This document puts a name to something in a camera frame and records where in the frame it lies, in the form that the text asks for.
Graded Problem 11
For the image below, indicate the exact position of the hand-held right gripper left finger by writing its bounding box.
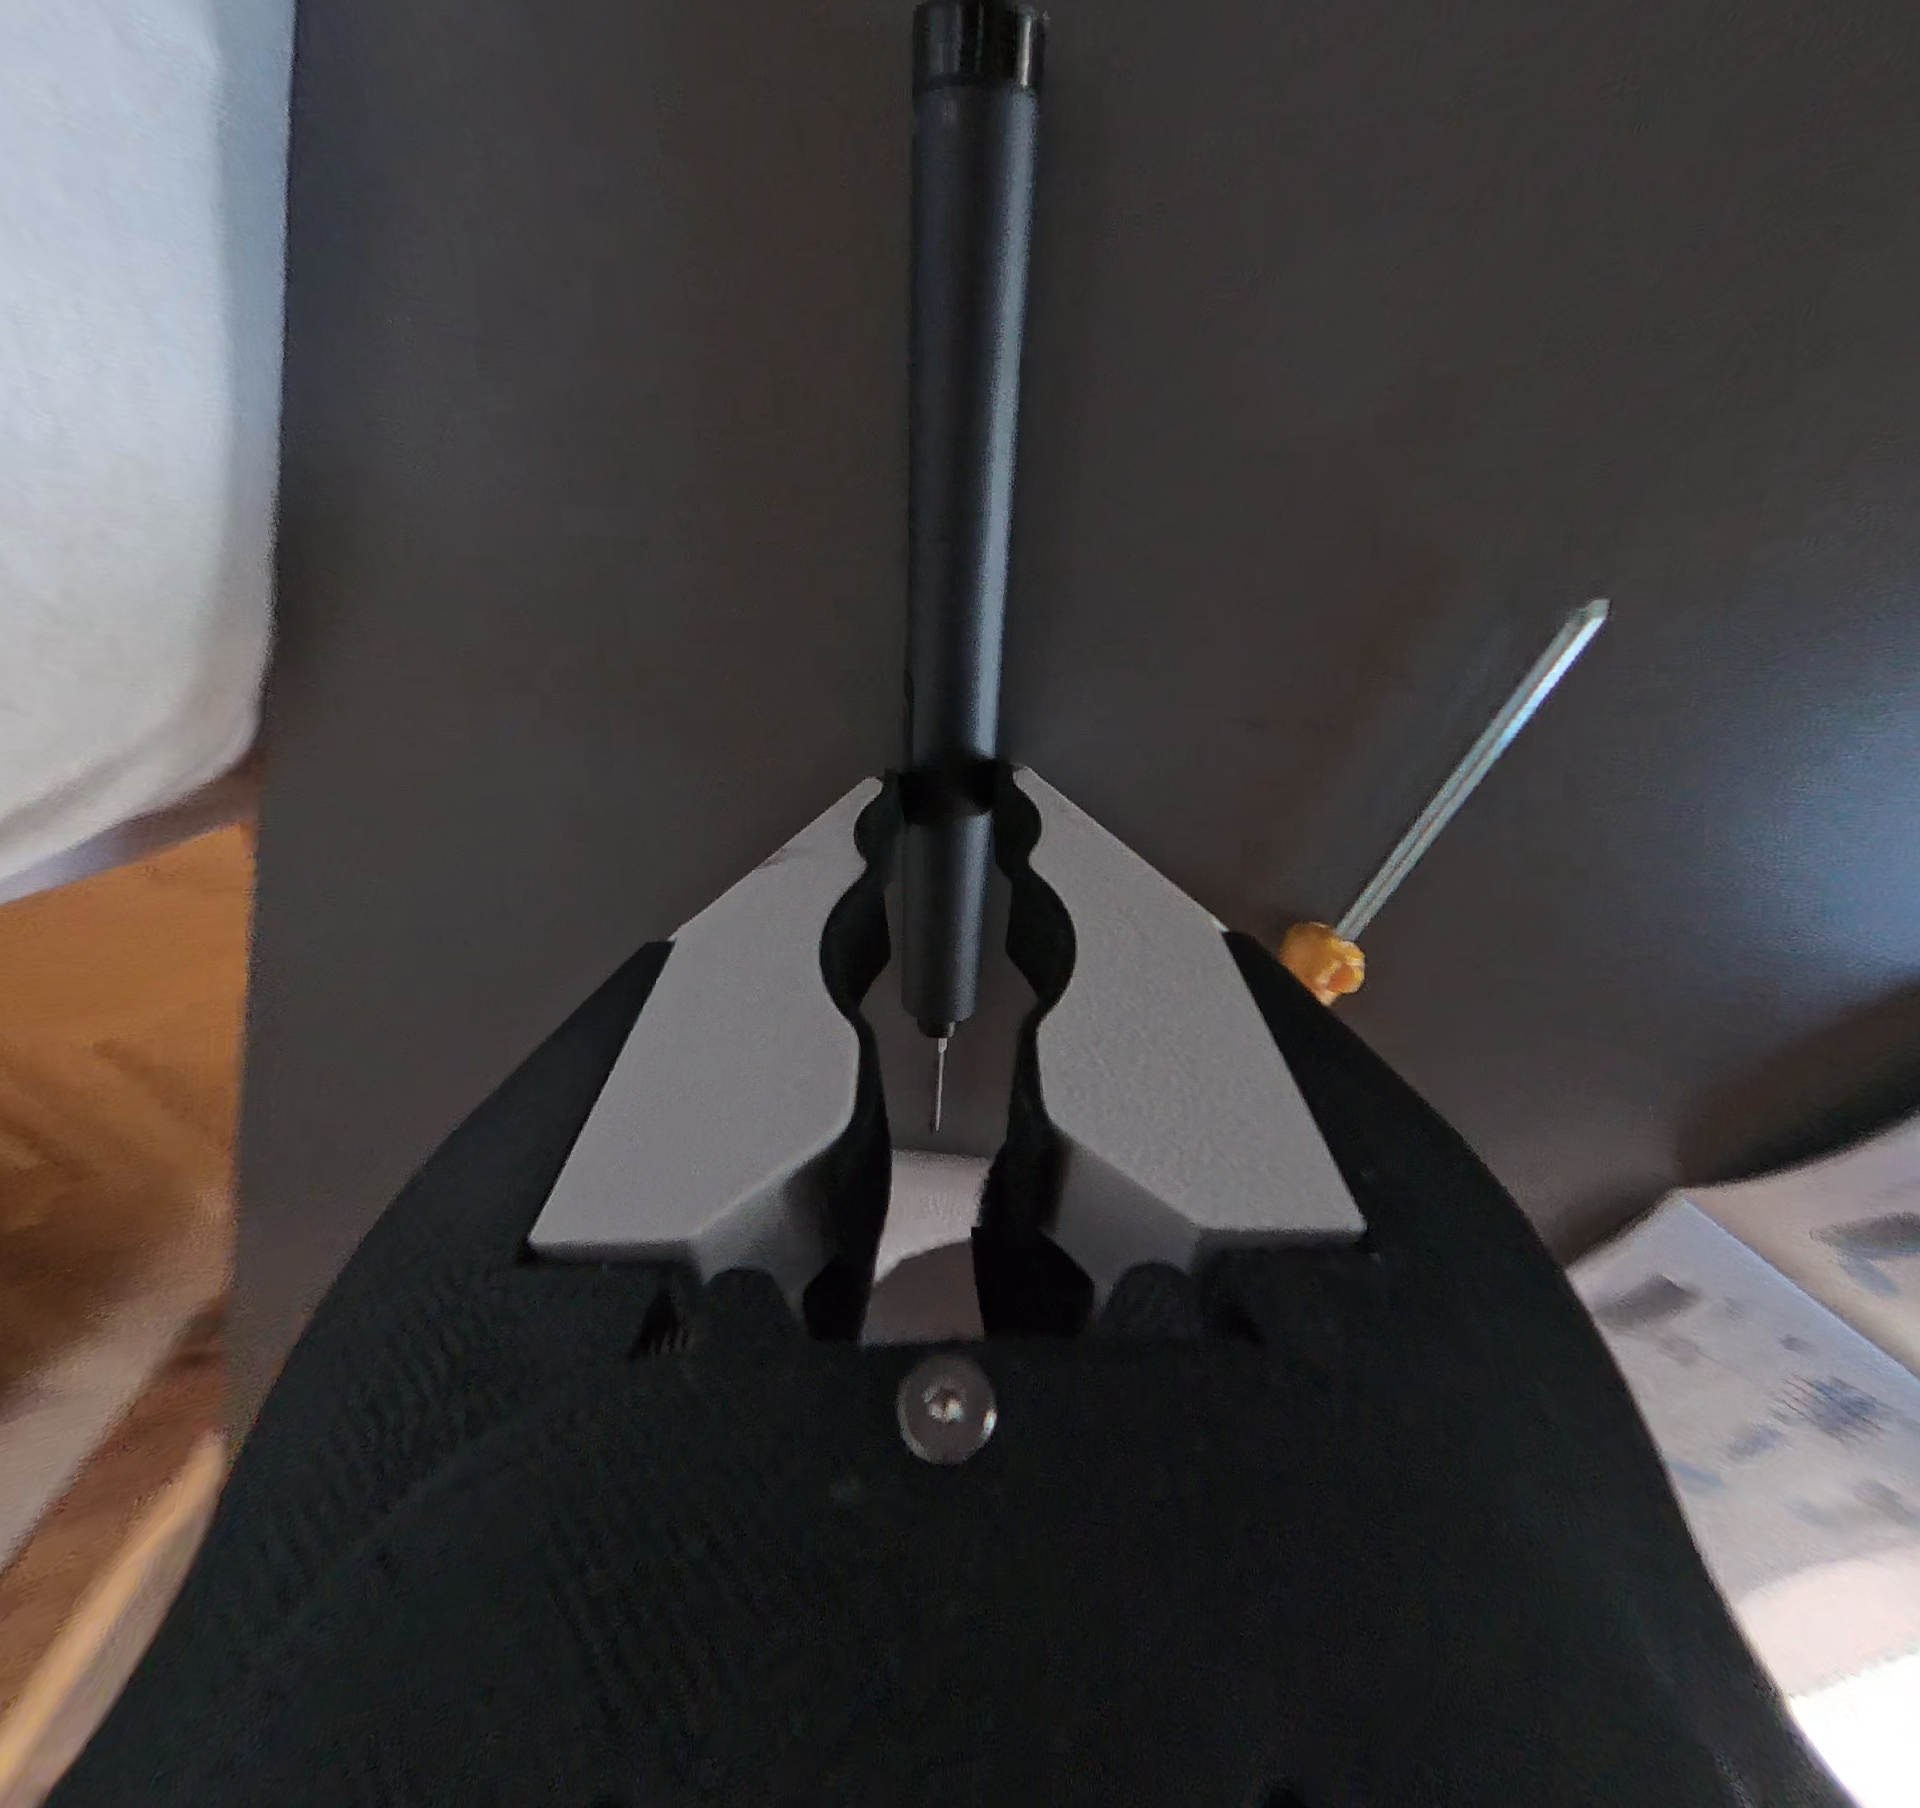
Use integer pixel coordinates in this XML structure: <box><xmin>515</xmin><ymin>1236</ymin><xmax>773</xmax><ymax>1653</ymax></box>
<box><xmin>523</xmin><ymin>770</ymin><xmax>905</xmax><ymax>1285</ymax></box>

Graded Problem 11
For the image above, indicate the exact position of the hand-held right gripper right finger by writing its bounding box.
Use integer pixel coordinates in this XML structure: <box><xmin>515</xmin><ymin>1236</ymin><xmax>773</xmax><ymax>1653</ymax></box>
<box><xmin>982</xmin><ymin>766</ymin><xmax>1370</xmax><ymax>1251</ymax></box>

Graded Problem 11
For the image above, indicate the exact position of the black electric screwdriver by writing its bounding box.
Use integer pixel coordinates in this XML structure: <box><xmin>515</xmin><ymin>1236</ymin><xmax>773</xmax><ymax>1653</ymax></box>
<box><xmin>898</xmin><ymin>0</ymin><xmax>1048</xmax><ymax>1134</ymax></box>

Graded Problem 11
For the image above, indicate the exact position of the dark grey desk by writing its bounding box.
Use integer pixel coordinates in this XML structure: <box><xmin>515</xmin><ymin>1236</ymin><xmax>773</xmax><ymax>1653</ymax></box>
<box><xmin>224</xmin><ymin>0</ymin><xmax>1920</xmax><ymax>1434</ymax></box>

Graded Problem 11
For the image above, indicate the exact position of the illustrated instruction booklet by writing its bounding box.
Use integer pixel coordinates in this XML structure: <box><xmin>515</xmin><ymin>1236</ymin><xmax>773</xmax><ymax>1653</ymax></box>
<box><xmin>1566</xmin><ymin>1132</ymin><xmax>1920</xmax><ymax>1706</ymax></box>

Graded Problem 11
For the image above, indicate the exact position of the yellow-handled screwdriver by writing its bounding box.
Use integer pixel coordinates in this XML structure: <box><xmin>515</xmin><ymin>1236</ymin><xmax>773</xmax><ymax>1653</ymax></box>
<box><xmin>1278</xmin><ymin>597</ymin><xmax>1612</xmax><ymax>1003</ymax></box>

